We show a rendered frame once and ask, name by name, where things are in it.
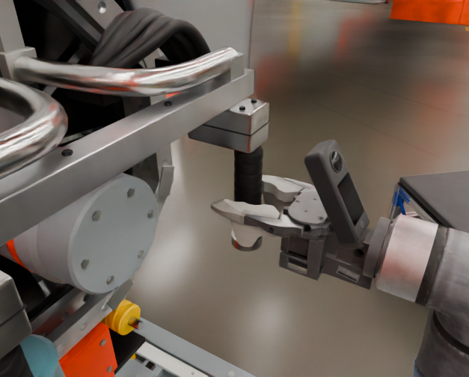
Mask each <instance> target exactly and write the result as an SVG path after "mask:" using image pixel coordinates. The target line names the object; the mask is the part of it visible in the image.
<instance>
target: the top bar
mask: <svg viewBox="0 0 469 377"><path fill-rule="evenodd" d="M254 76H255V70H251V69H245V74H244V75H243V76H241V77H239V78H237V79H235V80H233V81H227V80H222V79H211V80H209V81H207V82H204V83H203V84H201V85H198V86H195V87H193V88H189V89H187V90H184V91H180V92H179V93H177V94H174V95H173V96H170V97H168V98H166V99H164V100H162V101H160V102H157V103H155V104H153V105H151V106H149V107H146V108H144V109H142V110H140V111H138V112H135V113H134V114H131V115H129V116H128V117H125V118H123V119H121V120H119V121H117V122H115V123H112V124H110V125H108V126H106V127H104V128H102V129H99V130H97V131H95V132H93V133H91V134H89V135H86V136H85V137H83V138H80V139H78V140H76V141H74V142H72V143H70V144H68V145H65V146H63V147H61V148H59V149H57V150H54V151H52V152H51V153H48V154H46V155H45V156H44V157H42V158H41V159H38V160H37V161H36V162H34V163H32V164H30V165H29V166H27V167H25V168H23V169H21V170H19V171H17V172H15V173H13V174H11V175H9V176H7V177H5V178H3V179H1V180H0V246H2V245H3V244H5V243H7V242H9V241H10V240H12V239H14V238H15V237H17V236H18V235H20V234H22V233H24V232H25V231H26V230H28V229H30V228H32V227H33V226H35V225H36V224H39V223H40V222H41V221H43V220H45V219H47V218H48V217H50V216H51V215H54V214H55V213H56V212H58V211H60V210H61V209H63V208H64V207H66V206H68V205H70V204H71V203H73V202H75V201H76V200H78V199H79V198H81V197H83V196H85V195H86V194H88V193H89V192H91V191H93V190H94V189H96V188H98V187H100V186H101V185H103V184H104V183H106V182H108V181H109V180H111V179H113V178H115V177H116V176H118V175H119V174H121V173H123V172H124V171H126V170H128V169H129V168H131V167H132V166H134V165H136V164H138V163H139V162H141V161H143V160H144V159H146V158H147V157H149V156H151V155H153V154H154V153H156V152H157V151H159V150H161V149H162V148H164V147H166V146H168V145H169V144H171V143H172V142H174V141H176V140H177V139H179V138H181V137H183V136H184V135H185V134H187V133H189V132H190V131H192V130H193V129H196V128H197V127H199V126H200V125H202V124H204V123H205V122H207V121H208V120H211V119H212V118H214V117H215V116H217V115H218V114H220V113H222V112H223V111H225V110H227V109H228V108H230V107H232V106H233V105H235V104H237V103H238V102H240V101H242V100H243V99H245V98H246V97H248V96H250V95H251V94H253V93H254Z"/></svg>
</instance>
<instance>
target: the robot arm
mask: <svg viewBox="0 0 469 377"><path fill-rule="evenodd" d="M304 163H305V166H306V168H307V171H308V173H309V175H310V178H311V179H312V181H313V184H314V186H312V185H311V184H309V183H305V182H302V181H298V180H293V179H289V178H286V177H281V178H280V177H274V176H268V175H263V178H262V188H261V189H262V192H263V198H264V201H265V204H262V205H251V204H248V203H245V202H235V201H231V200H228V199H227V198H225V199H223V200H219V201H216V202H214V203H211V209H212V210H214V211H215V212H217V213H218V214H219V215H222V216H224V217H225V218H228V219H229V220H230V221H231V224H232V227H233V231H234V233H235V237H236V241H237V242H238V243H239V244H240V245H241V246H244V247H251V246H252V245H253V244H254V243H255V242H256V240H257V239H258V238H259V237H260V236H267V237H275V236H280V237H281V250H282V252H280V259H279V266H280V267H281V268H284V269H287V270H290V271H291V272H295V273H297V274H300V275H303V276H305V277H308V278H311V279H314V280H315V281H317V280H318V279H319V277H320V275H321V274H322V273H325V274H327V275H330V276H333V277H335V278H339V279H340V280H343V281H347V282H349V283H353V284H355V285H357V286H361V287H363V288H365V289H370V287H371V285H372V281H373V279H375V277H376V276H377V280H376V285H375V286H376V288H377V289H379V290H381V291H384V292H387V293H390V294H392V295H395V296H398V297H400V298H404V299H406V300H409V301H412V302H415V303H417V304H420V305H423V306H425V307H428V308H430V309H429V315H428V319H427V322H426V328H425V331H424V335H423V341H422V344H421V347H420V351H419V353H418V356H416V358H415V359H414V377H469V233H466V232H463V231H460V230H455V229H452V228H448V227H444V226H441V225H438V224H434V223H432V222H428V221H424V220H420V219H418V218H413V217H410V216H407V215H402V214H400V215H398V216H397V217H396V219H395V222H394V223H393V220H390V219H388V218H383V217H380V219H379V220H378V223H377V225H376V227H375V229H374V230H372V229H369V228H368V225H369V223H370V220H369V219H368V216H367V214H366V211H365V209H364V206H363V204H362V202H361V199H360V197H359V195H358V192H357V189H356V188H355V184H354V183H353V180H352V177H351V175H350V173H349V170H348V168H347V166H346V163H345V161H344V158H343V155H342V153H341V152H340V148H339V146H338V144H337V142H336V141H335V140H333V139H331V140H328V141H323V142H320V143H318V144H317V145H316V146H315V147H314V148H313V149H312V150H311V151H310V152H309V153H308V154H307V155H306V156H305V157H304ZM282 209H283V214H280V212H281V210H282ZM288 263H292V264H294V265H297V266H300V267H302V268H305V269H307V273H306V272H303V271H300V270H298V269H294V268H292V267H289V266H288Z"/></svg>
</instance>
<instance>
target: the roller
mask: <svg viewBox="0 0 469 377"><path fill-rule="evenodd" d="M140 314H141V310H140V307H139V306H138V305H136V304H133V303H132V302H130V301H127V300H126V299H124V300H123V301H122V302H121V303H120V304H119V306H118V307H117V309H116V310H113V311H112V312H110V314H108V315H107V316H106V317H105V318H104V319H103V320H102V321H101V323H103V324H104V325H107V326H108V327H109V328H110V329H111V330H113V331H116V332H117V333H118V334H121V335H126V334H128V333H129V332H131V331H132V330H133V329H134V328H135V329H137V330H139V331H140V330H141V329H142V328H143V327H144V322H143V321H141V320H140V319H139V318H140Z"/></svg>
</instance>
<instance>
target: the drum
mask: <svg viewBox="0 0 469 377"><path fill-rule="evenodd" d="M157 221H158V210H157V204H156V198H155V195H154V193H153V190H152V189H151V187H150V186H149V185H148V184H147V183H146V182H145V181H143V180H141V179H139V178H137V177H133V176H130V175H128V174H124V173H121V174H119V175H118V176H116V177H115V178H113V179H111V180H109V181H108V182H106V183H104V184H103V185H101V186H100V187H98V188H96V189H94V190H93V191H91V192H89V193H88V194H86V195H85V196H83V197H81V198H79V199H78V200H76V201H75V202H73V203H71V204H70V205H68V206H66V207H64V208H63V209H61V210H60V211H58V212H56V213H55V214H54V215H51V216H50V217H48V218H47V219H45V220H43V221H41V222H40V223H39V224H36V225H35V226H33V227H32V228H30V229H28V230H26V231H25V232H24V233H22V234H20V235H18V236H17V237H15V238H14V239H12V240H10V241H9V242H7V243H5V244H3V245H2V246H0V255H1V256H3V257H6V258H8V259H9V260H12V261H14V262H15V263H17V264H19V265H21V266H22V267H24V268H25V269H27V270H29V271H31V272H33V273H35V274H37V275H39V276H41V277H43V278H45V279H47V280H49V281H52V282H55V283H68V284H70V285H72V286H74V287H75V288H77V289H80V290H81V291H83V292H86V293H89V294H102V293H105V292H109V291H111V290H113V289H115V288H117V287H118V286H120V285H121V284H123V283H124V282H125V281H127V280H128V279H129V278H130V277H131V276H132V275H133V274H134V273H135V272H136V271H137V269H138V268H139V266H140V265H141V264H142V263H143V261H144V259H145V257H146V256H147V254H148V252H149V250H150V247H151V245H152V243H153V239H154V236H155V233H156V227H157Z"/></svg>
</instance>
